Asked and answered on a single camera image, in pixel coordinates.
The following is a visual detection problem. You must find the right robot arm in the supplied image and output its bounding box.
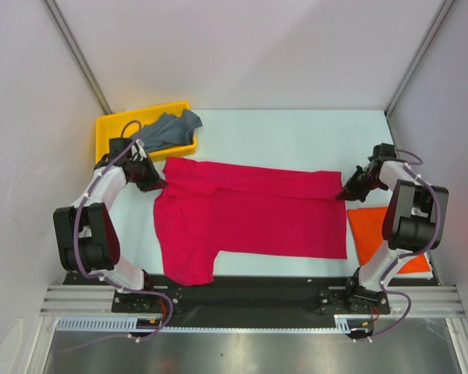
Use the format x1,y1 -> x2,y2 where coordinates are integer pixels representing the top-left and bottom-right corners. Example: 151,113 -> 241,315
336,143 -> 449,314

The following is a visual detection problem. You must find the folded orange t-shirt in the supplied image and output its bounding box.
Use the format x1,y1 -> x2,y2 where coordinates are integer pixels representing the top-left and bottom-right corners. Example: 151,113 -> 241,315
347,206 -> 431,275

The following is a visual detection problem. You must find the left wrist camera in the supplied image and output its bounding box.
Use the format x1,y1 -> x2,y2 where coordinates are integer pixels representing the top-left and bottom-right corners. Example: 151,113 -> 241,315
108,137 -> 147,164

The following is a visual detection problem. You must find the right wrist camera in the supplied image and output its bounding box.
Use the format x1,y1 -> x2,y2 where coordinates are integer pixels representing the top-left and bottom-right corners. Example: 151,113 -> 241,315
368,143 -> 397,162

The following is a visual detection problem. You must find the grey slotted cable duct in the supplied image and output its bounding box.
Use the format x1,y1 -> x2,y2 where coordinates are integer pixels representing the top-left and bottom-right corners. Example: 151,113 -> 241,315
56,316 -> 350,334

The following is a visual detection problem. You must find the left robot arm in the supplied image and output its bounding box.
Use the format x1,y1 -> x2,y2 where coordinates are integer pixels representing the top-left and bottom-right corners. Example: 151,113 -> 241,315
53,137 -> 166,312

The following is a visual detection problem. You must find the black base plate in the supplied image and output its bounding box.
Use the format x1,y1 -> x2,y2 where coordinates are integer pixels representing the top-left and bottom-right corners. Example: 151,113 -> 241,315
112,275 -> 390,330

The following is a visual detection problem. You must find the pink t-shirt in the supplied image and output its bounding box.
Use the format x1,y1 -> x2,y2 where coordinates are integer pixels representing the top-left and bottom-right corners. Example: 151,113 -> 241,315
154,157 -> 347,286

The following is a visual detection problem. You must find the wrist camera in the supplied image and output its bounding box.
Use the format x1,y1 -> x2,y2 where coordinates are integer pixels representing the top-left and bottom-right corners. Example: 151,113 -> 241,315
368,143 -> 397,162
108,137 -> 147,164

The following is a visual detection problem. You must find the grey t-shirt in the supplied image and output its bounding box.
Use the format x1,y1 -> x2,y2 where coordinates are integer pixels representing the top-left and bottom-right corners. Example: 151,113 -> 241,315
131,109 -> 203,153

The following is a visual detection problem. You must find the aluminium frame rail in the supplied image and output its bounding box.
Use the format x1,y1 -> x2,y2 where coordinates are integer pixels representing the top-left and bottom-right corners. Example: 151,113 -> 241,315
41,285 -> 466,319

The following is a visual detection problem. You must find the yellow plastic bin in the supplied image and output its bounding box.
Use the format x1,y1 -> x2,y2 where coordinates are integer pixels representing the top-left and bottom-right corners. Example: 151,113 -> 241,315
95,101 -> 198,161

